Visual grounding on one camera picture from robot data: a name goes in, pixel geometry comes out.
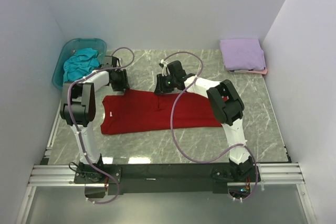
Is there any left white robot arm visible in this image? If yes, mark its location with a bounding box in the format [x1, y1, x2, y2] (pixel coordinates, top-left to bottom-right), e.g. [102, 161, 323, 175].
[60, 56, 129, 183]

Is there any teal crumpled t-shirt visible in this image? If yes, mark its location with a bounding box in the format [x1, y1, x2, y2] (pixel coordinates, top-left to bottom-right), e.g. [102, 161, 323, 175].
[63, 48, 100, 82]

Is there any red t-shirt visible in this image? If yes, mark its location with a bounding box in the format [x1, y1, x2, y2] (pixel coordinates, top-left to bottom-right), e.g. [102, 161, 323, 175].
[101, 90, 221, 135]

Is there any teal plastic basket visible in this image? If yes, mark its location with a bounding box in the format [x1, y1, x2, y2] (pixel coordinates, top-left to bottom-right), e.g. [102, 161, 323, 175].
[52, 38, 107, 90]

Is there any folded pink t-shirt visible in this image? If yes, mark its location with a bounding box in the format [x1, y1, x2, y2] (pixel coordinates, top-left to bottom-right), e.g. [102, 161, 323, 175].
[230, 68, 268, 75]

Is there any black base beam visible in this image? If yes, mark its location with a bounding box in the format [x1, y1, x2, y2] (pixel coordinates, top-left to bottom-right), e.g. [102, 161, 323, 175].
[74, 163, 260, 195]

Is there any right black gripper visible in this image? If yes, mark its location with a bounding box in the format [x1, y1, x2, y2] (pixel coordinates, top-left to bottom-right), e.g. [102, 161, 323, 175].
[154, 73, 177, 95]

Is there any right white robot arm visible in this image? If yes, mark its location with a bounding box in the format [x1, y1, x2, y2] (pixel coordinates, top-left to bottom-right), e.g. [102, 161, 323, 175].
[154, 60, 255, 182]

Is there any folded lilac t-shirt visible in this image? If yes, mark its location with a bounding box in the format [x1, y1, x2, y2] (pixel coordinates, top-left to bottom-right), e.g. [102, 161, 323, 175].
[219, 38, 266, 71]

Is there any aluminium frame rail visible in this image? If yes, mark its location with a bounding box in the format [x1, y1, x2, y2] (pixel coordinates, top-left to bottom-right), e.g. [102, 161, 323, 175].
[28, 142, 79, 186]

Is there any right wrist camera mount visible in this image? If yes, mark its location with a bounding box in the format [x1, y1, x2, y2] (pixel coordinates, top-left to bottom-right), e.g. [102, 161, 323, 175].
[159, 59, 169, 76]

